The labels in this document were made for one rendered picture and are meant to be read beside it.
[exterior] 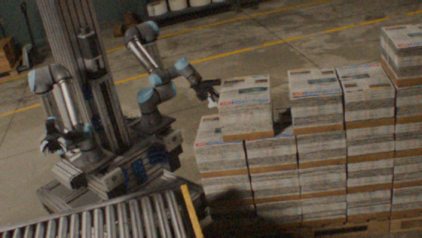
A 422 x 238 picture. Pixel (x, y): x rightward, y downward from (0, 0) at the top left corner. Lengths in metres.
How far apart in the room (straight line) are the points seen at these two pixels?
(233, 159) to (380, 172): 0.89
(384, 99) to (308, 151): 0.53
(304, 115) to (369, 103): 0.37
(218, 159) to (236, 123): 0.25
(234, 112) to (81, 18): 1.07
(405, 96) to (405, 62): 0.20
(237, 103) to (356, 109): 0.65
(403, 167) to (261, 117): 0.92
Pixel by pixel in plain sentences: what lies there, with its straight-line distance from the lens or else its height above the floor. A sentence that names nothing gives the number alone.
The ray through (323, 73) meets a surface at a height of 1.07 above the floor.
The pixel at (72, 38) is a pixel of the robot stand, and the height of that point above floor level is 1.53.
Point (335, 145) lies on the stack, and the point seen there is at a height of 0.73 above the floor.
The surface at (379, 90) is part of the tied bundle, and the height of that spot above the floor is 1.05.
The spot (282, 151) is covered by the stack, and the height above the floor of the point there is 0.73.
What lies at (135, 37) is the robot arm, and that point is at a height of 1.41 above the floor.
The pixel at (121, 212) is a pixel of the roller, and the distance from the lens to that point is 2.25.
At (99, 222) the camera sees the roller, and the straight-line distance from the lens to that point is 2.24.
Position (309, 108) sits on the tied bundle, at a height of 0.99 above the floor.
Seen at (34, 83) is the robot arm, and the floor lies 1.41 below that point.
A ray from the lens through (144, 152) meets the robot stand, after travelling 2.88.
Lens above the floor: 2.11
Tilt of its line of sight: 27 degrees down
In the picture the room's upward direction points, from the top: 11 degrees counter-clockwise
